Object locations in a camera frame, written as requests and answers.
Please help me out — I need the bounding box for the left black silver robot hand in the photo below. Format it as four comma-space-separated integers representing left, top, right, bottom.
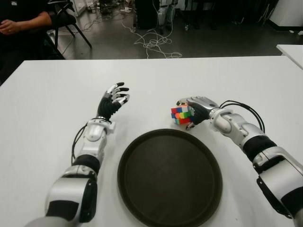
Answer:
98, 82, 131, 120

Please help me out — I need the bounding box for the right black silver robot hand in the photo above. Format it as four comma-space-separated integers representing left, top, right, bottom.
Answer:
176, 96, 220, 130

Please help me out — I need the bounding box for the multicoloured Rubik's cube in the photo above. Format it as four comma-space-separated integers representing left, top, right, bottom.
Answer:
170, 105, 195, 125

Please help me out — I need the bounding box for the dark brown round plate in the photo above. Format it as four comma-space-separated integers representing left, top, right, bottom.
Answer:
117, 128, 223, 227

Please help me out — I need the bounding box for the black metal chair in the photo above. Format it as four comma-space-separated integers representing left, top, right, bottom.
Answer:
48, 0, 92, 60

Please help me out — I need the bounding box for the black floor cabinet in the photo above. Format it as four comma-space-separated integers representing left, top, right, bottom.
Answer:
136, 0, 161, 30

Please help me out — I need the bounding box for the seated person in black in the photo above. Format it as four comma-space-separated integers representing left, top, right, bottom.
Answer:
0, 0, 66, 81

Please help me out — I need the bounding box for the white side table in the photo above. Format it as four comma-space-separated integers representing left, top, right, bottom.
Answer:
276, 44, 303, 70

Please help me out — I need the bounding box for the tangled white floor cable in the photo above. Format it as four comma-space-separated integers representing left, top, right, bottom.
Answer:
122, 20, 183, 59

